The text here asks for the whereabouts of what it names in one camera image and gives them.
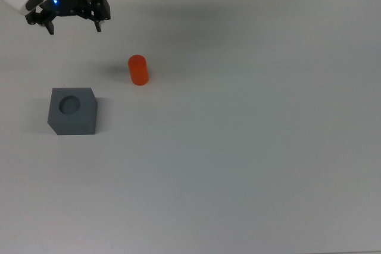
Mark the grey block with round hole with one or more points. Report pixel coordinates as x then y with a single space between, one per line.
74 123

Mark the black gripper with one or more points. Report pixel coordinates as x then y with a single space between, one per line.
70 2

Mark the orange cylinder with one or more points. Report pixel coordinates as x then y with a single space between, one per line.
138 71

